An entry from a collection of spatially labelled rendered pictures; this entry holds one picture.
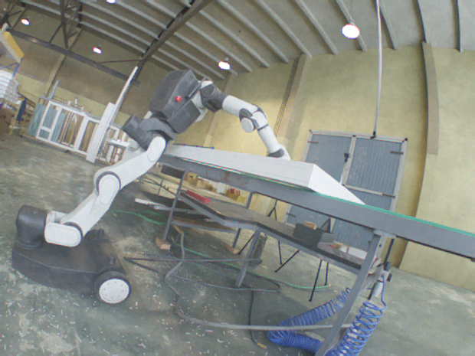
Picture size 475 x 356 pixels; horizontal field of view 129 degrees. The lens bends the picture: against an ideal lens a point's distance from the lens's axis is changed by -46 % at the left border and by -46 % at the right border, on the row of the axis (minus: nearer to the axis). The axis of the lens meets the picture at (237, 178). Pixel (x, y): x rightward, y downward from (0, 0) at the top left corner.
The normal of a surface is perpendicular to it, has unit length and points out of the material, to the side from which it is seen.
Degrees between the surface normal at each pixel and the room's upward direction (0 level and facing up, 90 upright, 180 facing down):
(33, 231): 90
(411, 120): 90
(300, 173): 90
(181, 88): 94
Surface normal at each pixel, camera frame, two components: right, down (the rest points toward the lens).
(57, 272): 0.69, 0.20
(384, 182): -0.70, -0.26
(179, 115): 0.69, 0.47
